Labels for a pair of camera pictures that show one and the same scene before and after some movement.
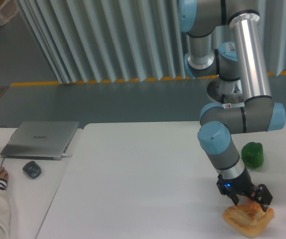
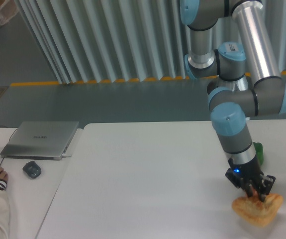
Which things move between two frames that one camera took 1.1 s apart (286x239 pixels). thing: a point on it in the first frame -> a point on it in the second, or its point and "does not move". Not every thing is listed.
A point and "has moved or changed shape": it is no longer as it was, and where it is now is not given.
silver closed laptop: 40,140 does not move
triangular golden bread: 250,218 has moved or changed shape
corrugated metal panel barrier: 97,40 does not move
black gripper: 232,187 -> 243,174
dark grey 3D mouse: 33,170 does not move
